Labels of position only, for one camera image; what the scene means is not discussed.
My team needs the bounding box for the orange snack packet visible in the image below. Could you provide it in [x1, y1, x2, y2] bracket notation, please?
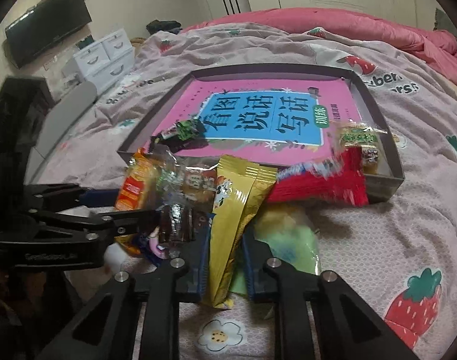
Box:
[114, 148, 162, 212]

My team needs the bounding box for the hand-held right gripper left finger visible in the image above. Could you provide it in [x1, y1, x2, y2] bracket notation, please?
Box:
[35, 232, 212, 360]

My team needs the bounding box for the pink and blue book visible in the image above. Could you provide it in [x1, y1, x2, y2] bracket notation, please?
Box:
[150, 79, 364, 166]

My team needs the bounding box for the white drawer unit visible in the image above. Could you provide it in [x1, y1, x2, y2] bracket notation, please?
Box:
[61, 30, 135, 94]

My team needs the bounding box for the black flat screen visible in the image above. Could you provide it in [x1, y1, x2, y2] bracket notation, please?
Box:
[4, 0, 93, 69]

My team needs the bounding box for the pink quilt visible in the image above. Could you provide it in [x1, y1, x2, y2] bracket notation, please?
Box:
[180, 7, 457, 94]

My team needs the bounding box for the blue cookie packet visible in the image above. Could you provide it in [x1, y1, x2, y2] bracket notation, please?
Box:
[133, 229, 177, 269]

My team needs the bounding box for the dark brown snack packet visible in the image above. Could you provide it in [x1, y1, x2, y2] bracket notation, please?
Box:
[159, 202, 198, 243]

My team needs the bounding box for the pink box lid tray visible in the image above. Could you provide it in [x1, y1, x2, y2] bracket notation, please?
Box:
[117, 64, 405, 205]

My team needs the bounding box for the strawberry printed blanket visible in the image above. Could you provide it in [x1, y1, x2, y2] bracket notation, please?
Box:
[22, 26, 457, 360]

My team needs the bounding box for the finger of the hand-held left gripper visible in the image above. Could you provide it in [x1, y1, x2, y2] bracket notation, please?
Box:
[37, 209, 164, 241]
[24, 183, 119, 211]

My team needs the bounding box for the green snack packet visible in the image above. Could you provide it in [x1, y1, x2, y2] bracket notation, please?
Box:
[176, 119, 210, 150]

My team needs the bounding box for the red snack bag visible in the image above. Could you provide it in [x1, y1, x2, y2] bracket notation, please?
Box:
[266, 146, 370, 208]

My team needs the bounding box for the dark clothes heap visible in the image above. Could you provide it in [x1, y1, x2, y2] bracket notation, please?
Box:
[146, 19, 183, 35]

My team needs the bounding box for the black snack packet red label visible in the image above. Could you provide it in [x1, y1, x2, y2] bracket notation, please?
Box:
[154, 125, 181, 145]

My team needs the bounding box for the pale green plastic packet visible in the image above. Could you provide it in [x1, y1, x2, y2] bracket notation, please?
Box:
[228, 229, 323, 298]

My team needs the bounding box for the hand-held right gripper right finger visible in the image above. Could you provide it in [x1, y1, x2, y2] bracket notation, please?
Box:
[243, 234, 420, 360]

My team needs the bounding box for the clear-wrapped small cake packet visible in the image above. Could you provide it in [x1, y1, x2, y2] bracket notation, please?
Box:
[155, 157, 219, 211]
[335, 120, 387, 175]

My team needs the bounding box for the gold stick snack packet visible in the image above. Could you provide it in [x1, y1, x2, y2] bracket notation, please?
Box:
[205, 154, 261, 310]
[248, 166, 279, 233]

